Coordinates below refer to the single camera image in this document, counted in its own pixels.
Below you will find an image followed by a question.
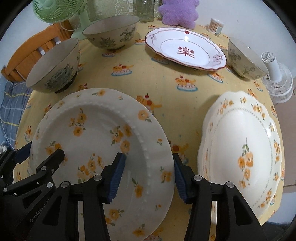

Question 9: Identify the glass jar black lid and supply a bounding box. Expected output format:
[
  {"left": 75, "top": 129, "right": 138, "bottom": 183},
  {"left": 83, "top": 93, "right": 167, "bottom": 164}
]
[{"left": 133, "top": 0, "right": 154, "bottom": 22}]

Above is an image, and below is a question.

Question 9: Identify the cotton swab container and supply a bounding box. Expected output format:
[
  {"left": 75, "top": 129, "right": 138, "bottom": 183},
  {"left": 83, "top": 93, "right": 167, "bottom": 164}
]
[{"left": 207, "top": 18, "right": 224, "bottom": 36}]

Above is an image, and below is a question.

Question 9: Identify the scalloped orange-flower plate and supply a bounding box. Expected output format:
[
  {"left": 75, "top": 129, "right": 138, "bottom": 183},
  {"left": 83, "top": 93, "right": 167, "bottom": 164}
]
[{"left": 197, "top": 91, "right": 282, "bottom": 220}]

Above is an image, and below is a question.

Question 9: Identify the green patterned wall mat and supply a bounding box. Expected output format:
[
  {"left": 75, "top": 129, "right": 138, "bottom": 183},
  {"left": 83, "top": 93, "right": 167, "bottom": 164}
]
[{"left": 69, "top": 0, "right": 163, "bottom": 27}]

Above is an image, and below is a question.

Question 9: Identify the purple plush toy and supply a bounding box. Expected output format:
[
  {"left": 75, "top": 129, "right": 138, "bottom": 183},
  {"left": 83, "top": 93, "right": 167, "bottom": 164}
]
[{"left": 158, "top": 0, "right": 200, "bottom": 29}]

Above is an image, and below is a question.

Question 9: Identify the yellow patterned tablecloth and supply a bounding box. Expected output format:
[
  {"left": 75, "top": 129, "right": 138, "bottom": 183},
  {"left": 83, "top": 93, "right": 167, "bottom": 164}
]
[{"left": 15, "top": 21, "right": 280, "bottom": 168}]

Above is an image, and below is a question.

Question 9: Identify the grey plaid pillow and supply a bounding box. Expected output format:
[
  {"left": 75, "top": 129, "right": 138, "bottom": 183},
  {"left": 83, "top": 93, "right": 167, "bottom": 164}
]
[{"left": 1, "top": 75, "right": 32, "bottom": 149}]

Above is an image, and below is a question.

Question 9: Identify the wooden bed headboard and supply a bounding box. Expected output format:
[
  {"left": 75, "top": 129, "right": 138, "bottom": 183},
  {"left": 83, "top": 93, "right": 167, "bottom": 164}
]
[{"left": 1, "top": 20, "right": 72, "bottom": 82}]

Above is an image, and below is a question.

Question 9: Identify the large orange-flower plate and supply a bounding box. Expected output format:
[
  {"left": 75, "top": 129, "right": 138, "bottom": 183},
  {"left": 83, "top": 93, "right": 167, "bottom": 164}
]
[{"left": 28, "top": 88, "right": 175, "bottom": 240}]

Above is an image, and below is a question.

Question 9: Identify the green desk fan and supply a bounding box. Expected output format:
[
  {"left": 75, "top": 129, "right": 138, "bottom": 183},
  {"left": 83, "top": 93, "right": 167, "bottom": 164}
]
[{"left": 33, "top": 0, "right": 97, "bottom": 40}]

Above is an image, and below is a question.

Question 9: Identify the white floor fan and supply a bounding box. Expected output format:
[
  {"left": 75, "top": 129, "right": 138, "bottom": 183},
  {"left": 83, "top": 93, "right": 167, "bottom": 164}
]
[{"left": 261, "top": 51, "right": 293, "bottom": 104}]

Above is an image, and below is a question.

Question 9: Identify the red-rimmed white plate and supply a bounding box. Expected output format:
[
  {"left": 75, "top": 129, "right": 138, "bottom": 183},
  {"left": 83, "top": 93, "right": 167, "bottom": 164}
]
[{"left": 145, "top": 27, "right": 226, "bottom": 71}]

